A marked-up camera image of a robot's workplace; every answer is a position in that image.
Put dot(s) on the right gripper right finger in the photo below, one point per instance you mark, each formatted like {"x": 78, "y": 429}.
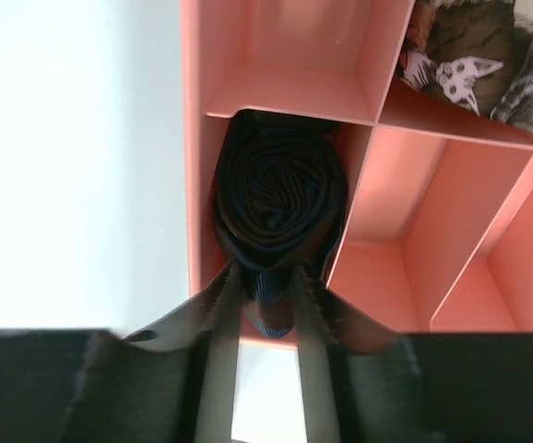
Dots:
{"x": 363, "y": 382}

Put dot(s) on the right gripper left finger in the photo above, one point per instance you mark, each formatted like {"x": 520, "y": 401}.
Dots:
{"x": 172, "y": 381}

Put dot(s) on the dark striped necktie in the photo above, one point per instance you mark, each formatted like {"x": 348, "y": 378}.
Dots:
{"x": 280, "y": 199}

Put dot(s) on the pink compartment organizer tray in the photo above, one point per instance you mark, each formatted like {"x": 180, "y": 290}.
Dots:
{"x": 439, "y": 221}

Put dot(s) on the rolled tie in tray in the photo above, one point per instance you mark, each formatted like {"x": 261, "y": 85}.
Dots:
{"x": 477, "y": 55}

